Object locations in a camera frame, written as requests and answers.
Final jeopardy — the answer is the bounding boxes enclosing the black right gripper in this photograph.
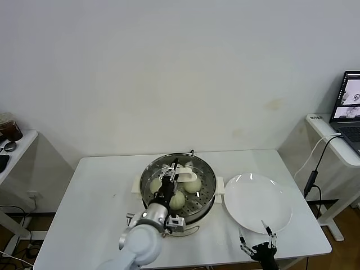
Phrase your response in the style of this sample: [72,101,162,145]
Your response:
[237,219,280,270]

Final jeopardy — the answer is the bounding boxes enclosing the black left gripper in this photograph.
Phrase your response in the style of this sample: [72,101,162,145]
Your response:
[153,158,181,205]

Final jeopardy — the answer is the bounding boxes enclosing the white steamed baozi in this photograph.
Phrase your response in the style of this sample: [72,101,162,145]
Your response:
[150,179,163,194]
[183,178,203,194]
[169,191,186,210]

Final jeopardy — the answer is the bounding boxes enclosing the steel perforated steamer basket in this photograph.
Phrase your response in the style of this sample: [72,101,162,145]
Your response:
[139,152,217,223]

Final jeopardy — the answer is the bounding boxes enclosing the cream electric steamer pot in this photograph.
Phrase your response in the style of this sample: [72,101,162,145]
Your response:
[130,174,226,239]

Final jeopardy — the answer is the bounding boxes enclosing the white round plate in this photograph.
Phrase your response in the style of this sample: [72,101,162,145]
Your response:
[224,173,293,234]

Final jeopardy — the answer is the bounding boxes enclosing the plain white side desk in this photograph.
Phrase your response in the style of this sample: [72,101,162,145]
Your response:
[0,129,39,242]

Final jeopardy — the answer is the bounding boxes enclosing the iced coffee plastic cup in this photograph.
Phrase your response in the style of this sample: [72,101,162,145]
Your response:
[0,112,24,142]

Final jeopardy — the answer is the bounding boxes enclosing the open grey laptop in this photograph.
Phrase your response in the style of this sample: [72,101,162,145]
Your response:
[328,70,360,157]

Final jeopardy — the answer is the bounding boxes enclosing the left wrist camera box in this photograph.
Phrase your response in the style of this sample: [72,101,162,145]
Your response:
[165,214,187,233]

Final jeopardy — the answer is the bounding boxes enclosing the black cable with adapter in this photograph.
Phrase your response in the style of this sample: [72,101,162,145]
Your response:
[303,134,343,221]

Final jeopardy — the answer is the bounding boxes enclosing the white laptop cable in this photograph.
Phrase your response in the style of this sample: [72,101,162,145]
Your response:
[294,133,343,178]

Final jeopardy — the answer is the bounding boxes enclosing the floor cable bundle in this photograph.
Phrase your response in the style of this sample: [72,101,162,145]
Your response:
[0,204,39,267]

